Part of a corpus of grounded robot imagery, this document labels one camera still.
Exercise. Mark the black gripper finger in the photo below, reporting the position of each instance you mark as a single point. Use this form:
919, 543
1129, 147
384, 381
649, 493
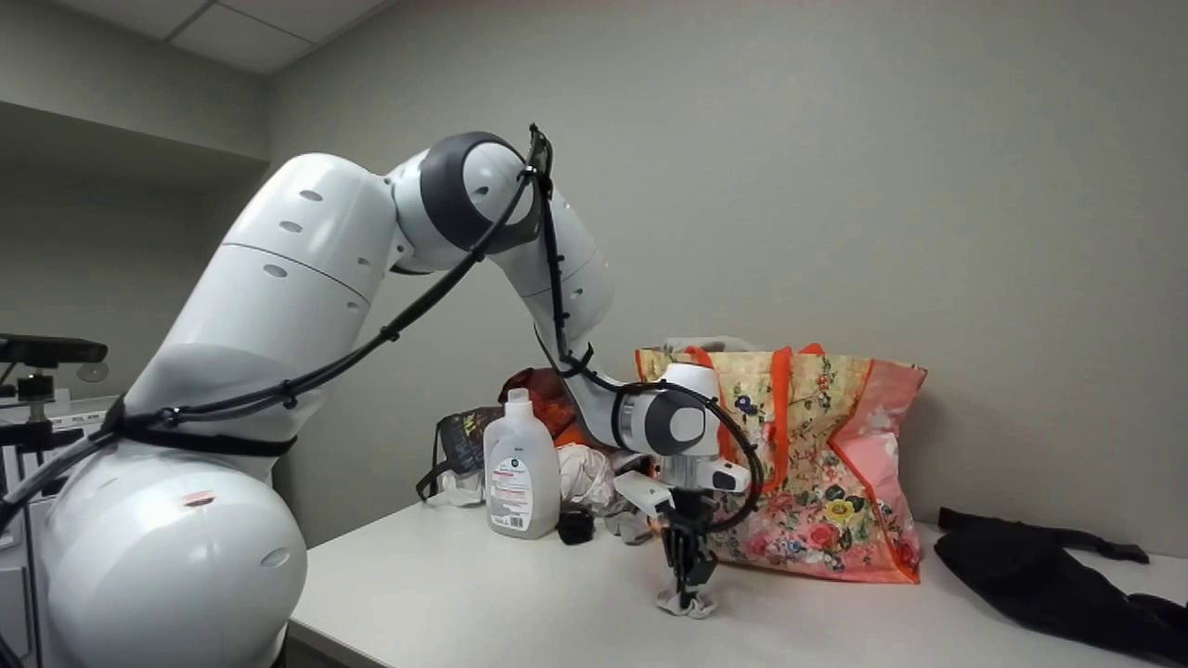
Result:
702, 569
677, 573

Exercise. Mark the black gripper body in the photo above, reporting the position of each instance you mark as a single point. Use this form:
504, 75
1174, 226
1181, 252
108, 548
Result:
692, 518

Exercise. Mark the white tissue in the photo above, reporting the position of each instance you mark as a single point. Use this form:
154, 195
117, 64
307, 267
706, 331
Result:
686, 605

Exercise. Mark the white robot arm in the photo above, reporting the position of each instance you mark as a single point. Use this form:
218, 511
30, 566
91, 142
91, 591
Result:
247, 373

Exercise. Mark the white crumpled plastic bag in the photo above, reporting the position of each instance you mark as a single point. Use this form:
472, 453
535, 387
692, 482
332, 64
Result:
583, 476

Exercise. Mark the small black object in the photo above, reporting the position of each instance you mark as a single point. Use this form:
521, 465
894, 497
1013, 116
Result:
573, 523

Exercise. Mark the floral orange tote bag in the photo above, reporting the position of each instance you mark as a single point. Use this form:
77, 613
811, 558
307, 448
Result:
828, 467

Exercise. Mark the white detergent bottle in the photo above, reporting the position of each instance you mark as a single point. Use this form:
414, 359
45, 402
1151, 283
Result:
521, 476

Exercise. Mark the black cloth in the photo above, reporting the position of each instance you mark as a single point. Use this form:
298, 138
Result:
1054, 580

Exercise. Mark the black camera stand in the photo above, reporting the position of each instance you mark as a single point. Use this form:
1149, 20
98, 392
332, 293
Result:
38, 373

